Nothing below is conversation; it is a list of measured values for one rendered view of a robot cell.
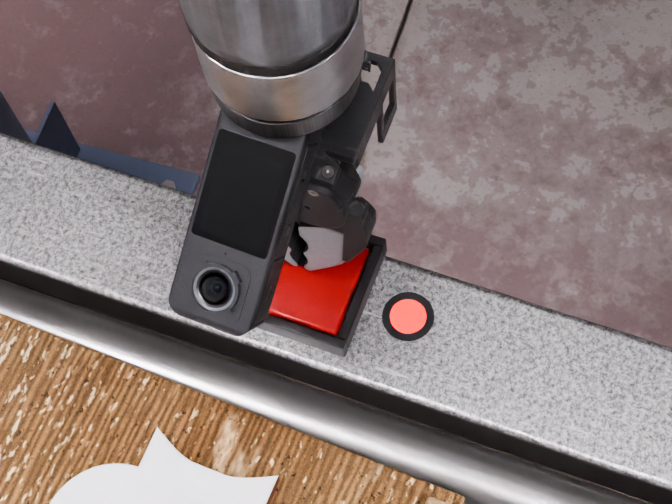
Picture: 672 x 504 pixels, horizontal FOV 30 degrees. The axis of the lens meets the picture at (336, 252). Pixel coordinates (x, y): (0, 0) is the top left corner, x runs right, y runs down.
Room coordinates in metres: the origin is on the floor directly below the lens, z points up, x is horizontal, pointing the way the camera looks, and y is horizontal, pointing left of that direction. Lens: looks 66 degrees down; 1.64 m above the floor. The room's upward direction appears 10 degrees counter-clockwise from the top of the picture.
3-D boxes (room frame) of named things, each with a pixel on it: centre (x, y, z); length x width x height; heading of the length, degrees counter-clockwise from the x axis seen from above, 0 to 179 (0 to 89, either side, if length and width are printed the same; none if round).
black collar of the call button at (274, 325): (0.30, 0.02, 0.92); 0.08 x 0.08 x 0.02; 60
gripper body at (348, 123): (0.32, 0.00, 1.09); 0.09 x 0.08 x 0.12; 150
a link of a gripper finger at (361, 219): (0.29, 0.00, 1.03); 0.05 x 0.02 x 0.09; 60
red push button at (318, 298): (0.30, 0.02, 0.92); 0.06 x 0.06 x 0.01; 60
